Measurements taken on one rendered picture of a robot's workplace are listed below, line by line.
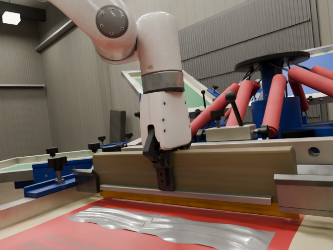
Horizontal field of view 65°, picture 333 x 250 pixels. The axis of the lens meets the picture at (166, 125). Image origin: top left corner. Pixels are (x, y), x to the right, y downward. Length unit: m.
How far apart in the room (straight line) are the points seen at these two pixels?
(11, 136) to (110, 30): 11.15
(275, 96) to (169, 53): 0.58
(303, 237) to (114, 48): 0.36
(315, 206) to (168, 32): 0.33
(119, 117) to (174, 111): 6.26
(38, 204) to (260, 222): 0.42
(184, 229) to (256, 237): 0.10
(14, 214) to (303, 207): 0.49
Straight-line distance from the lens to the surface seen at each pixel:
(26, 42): 12.33
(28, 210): 0.60
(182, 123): 0.47
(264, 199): 0.40
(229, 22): 4.99
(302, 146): 0.62
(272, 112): 0.90
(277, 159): 0.39
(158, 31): 0.46
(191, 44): 5.43
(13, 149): 11.53
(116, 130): 6.84
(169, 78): 0.45
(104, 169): 0.59
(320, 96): 1.78
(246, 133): 0.70
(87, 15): 0.42
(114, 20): 0.41
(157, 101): 0.43
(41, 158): 1.71
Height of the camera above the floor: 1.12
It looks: 1 degrees down
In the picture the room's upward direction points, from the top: 7 degrees counter-clockwise
